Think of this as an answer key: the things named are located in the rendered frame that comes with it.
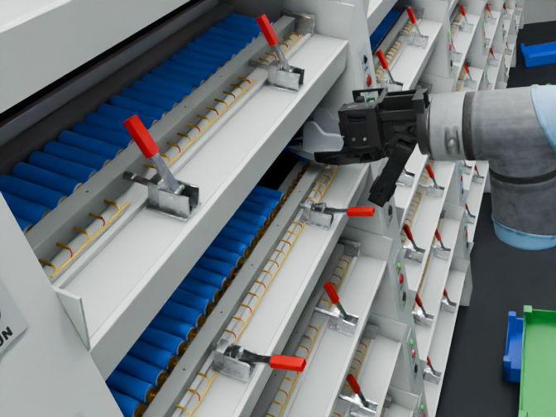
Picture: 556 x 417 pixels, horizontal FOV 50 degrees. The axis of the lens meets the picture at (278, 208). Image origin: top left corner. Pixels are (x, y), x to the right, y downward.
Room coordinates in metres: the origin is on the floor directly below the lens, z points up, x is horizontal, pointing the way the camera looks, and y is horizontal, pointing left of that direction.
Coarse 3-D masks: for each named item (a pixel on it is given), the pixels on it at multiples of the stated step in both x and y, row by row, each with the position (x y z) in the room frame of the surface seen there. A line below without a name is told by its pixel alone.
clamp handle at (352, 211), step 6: (324, 204) 0.68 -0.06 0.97; (324, 210) 0.68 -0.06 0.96; (330, 210) 0.68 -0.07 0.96; (336, 210) 0.67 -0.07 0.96; (342, 210) 0.67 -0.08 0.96; (348, 210) 0.66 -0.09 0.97; (354, 210) 0.66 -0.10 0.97; (360, 210) 0.65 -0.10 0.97; (366, 210) 0.65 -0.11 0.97; (372, 210) 0.64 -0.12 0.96; (348, 216) 0.66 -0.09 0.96; (354, 216) 0.65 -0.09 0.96; (360, 216) 0.65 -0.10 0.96; (366, 216) 0.65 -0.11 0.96
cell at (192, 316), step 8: (168, 304) 0.53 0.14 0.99; (176, 304) 0.52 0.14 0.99; (160, 312) 0.52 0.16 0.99; (168, 312) 0.52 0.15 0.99; (176, 312) 0.52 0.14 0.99; (184, 312) 0.51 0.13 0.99; (192, 312) 0.51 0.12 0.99; (200, 312) 0.51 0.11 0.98; (184, 320) 0.51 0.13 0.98; (192, 320) 0.51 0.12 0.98
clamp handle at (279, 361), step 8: (240, 352) 0.45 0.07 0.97; (240, 360) 0.45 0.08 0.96; (248, 360) 0.44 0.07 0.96; (256, 360) 0.44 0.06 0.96; (264, 360) 0.44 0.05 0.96; (272, 360) 0.43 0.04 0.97; (280, 360) 0.43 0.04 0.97; (288, 360) 0.42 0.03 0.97; (296, 360) 0.42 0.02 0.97; (304, 360) 0.42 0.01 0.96; (280, 368) 0.42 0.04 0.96; (288, 368) 0.42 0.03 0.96; (296, 368) 0.41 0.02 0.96
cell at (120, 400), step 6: (114, 396) 0.41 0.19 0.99; (120, 396) 0.41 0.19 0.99; (126, 396) 0.41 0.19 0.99; (120, 402) 0.41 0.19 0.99; (126, 402) 0.41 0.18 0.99; (132, 402) 0.41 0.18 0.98; (138, 402) 0.41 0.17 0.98; (120, 408) 0.40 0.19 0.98; (126, 408) 0.40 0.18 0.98; (132, 408) 0.40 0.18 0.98; (126, 414) 0.40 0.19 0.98; (132, 414) 0.40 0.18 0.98
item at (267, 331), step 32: (320, 192) 0.75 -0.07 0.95; (352, 192) 0.75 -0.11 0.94; (288, 256) 0.62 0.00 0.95; (320, 256) 0.62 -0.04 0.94; (288, 288) 0.56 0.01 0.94; (256, 320) 0.52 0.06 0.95; (288, 320) 0.52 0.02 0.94; (224, 384) 0.44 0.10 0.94; (256, 384) 0.44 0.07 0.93; (192, 416) 0.40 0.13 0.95; (224, 416) 0.40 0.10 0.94
